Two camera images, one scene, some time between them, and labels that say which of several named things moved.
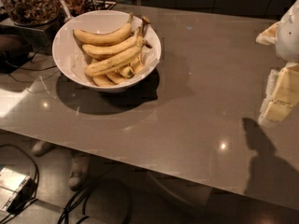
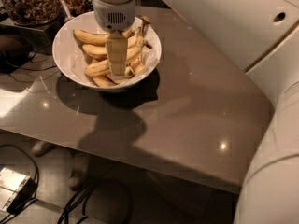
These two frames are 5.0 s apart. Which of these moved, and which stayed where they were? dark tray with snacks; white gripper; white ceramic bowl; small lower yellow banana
Moved: white gripper
Stayed: small lower yellow banana; white ceramic bowl; dark tray with snacks
